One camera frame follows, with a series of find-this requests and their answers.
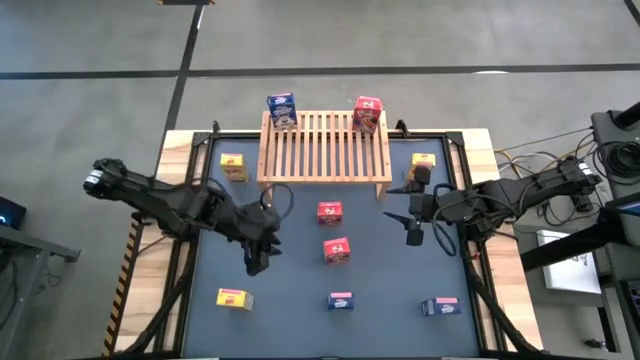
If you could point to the white board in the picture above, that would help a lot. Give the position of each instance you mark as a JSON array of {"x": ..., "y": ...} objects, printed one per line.
[{"x": 570, "y": 275}]

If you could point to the black device with blue light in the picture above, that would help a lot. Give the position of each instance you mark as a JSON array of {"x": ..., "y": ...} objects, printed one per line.
[{"x": 12, "y": 210}]

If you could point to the blue table mat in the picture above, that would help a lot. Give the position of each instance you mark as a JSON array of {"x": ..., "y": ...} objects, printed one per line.
[{"x": 390, "y": 280}]

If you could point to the black table frame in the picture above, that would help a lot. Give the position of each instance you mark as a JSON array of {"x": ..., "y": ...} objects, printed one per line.
[{"x": 430, "y": 135}]

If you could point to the equipment desk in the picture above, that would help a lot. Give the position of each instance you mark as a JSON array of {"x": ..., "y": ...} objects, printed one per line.
[{"x": 607, "y": 125}]

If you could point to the red Froot Loops cereal box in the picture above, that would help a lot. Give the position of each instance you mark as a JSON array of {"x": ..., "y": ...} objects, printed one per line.
[
  {"x": 330, "y": 214},
  {"x": 367, "y": 114},
  {"x": 336, "y": 250}
]

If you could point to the blue Frosted Flakes cereal box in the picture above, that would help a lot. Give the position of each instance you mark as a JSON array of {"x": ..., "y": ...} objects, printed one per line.
[
  {"x": 282, "y": 112},
  {"x": 340, "y": 301},
  {"x": 440, "y": 306}
]

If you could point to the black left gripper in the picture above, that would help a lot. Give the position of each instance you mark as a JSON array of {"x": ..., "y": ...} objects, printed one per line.
[{"x": 252, "y": 225}]

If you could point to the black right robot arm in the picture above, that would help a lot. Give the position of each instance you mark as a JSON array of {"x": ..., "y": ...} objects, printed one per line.
[{"x": 530, "y": 192}]

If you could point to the yellow black hazard tape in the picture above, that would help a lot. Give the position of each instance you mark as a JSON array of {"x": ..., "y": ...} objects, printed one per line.
[{"x": 120, "y": 295}]

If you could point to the wooden slatted shelf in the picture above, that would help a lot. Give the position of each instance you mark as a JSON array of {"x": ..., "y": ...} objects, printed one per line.
[{"x": 325, "y": 155}]

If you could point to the yellow Corn Pops cereal box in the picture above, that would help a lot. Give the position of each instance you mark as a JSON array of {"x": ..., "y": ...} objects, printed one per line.
[
  {"x": 235, "y": 299},
  {"x": 424, "y": 160},
  {"x": 234, "y": 167}
]

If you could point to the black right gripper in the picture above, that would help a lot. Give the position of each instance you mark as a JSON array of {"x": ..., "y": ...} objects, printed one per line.
[{"x": 430, "y": 207}]

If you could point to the computer monitor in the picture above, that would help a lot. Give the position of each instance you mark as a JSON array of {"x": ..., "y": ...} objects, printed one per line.
[{"x": 632, "y": 207}]

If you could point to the black stand beam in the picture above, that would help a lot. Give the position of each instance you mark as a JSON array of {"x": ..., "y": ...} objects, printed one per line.
[{"x": 570, "y": 246}]

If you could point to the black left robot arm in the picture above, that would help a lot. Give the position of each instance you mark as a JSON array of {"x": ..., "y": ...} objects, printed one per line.
[{"x": 150, "y": 192}]

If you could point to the grey side desk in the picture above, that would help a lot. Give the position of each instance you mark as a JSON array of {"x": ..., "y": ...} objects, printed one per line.
[{"x": 30, "y": 245}]

